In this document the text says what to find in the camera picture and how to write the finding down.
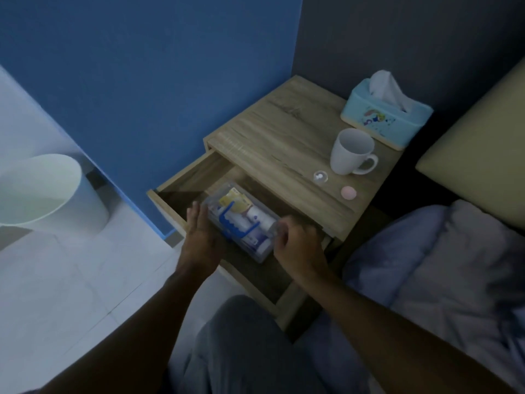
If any yellow medicine packet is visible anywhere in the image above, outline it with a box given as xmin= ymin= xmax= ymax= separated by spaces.
xmin=218 ymin=191 xmax=251 ymax=214

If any white mug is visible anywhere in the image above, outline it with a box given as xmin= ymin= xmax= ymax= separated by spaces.
xmin=330 ymin=128 xmax=379 ymax=176

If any white and blue carton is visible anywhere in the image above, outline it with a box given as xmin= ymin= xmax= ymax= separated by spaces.
xmin=241 ymin=233 xmax=272 ymax=254

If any person's right hand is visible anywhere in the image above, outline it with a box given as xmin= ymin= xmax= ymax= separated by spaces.
xmin=273 ymin=215 xmax=331 ymax=286

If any beige padded headboard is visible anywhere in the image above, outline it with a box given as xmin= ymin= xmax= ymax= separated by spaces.
xmin=415 ymin=57 xmax=525 ymax=231

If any person's left hand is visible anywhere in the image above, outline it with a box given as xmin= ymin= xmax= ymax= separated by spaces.
xmin=177 ymin=200 xmax=229 ymax=280

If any person's grey trouser leg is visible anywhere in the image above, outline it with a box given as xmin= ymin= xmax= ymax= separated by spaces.
xmin=163 ymin=294 xmax=329 ymax=394

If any light blue tissue box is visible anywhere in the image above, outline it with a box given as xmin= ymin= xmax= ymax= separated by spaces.
xmin=340 ymin=79 xmax=434 ymax=152

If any wooden nightstand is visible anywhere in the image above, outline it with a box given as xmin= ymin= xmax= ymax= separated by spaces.
xmin=146 ymin=74 xmax=405 ymax=343

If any light blue blanket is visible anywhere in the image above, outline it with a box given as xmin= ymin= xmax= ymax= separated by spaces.
xmin=294 ymin=199 xmax=525 ymax=394

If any person's left forearm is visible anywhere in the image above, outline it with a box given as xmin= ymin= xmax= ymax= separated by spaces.
xmin=39 ymin=270 xmax=212 ymax=394

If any white tissue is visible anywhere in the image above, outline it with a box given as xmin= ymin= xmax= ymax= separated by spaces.
xmin=368 ymin=70 xmax=416 ymax=114

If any clear box with blue handle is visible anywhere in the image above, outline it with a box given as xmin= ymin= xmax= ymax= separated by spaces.
xmin=203 ymin=181 xmax=288 ymax=264

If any white waste bin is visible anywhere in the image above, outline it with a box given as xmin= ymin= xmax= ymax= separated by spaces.
xmin=0 ymin=153 xmax=111 ymax=239

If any wooden nightstand drawer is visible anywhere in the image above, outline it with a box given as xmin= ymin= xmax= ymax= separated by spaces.
xmin=146 ymin=149 xmax=334 ymax=332

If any white tube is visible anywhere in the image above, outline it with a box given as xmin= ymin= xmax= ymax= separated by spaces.
xmin=245 ymin=207 xmax=276 ymax=233

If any person's right forearm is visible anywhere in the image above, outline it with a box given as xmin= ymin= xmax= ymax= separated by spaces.
xmin=292 ymin=271 xmax=519 ymax=394

